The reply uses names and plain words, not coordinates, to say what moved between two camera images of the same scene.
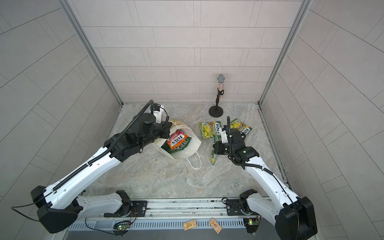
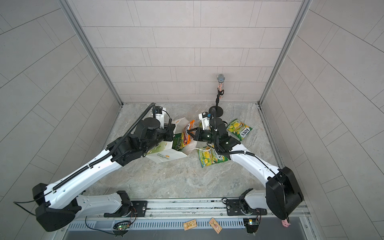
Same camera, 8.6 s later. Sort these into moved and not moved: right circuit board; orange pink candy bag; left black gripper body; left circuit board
Moved: orange pink candy bag
Not moved: left black gripper body; left circuit board; right circuit board
